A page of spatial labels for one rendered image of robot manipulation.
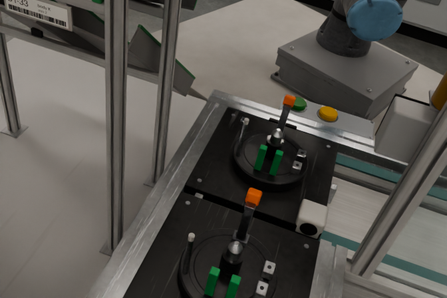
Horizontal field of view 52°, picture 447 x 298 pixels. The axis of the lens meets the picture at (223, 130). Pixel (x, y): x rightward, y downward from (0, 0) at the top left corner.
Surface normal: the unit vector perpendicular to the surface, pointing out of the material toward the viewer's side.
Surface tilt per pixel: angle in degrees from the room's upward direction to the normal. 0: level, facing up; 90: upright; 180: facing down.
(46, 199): 0
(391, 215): 90
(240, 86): 0
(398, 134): 90
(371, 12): 96
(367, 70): 2
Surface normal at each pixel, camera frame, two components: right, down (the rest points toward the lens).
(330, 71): 0.16, -0.76
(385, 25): -0.13, 0.71
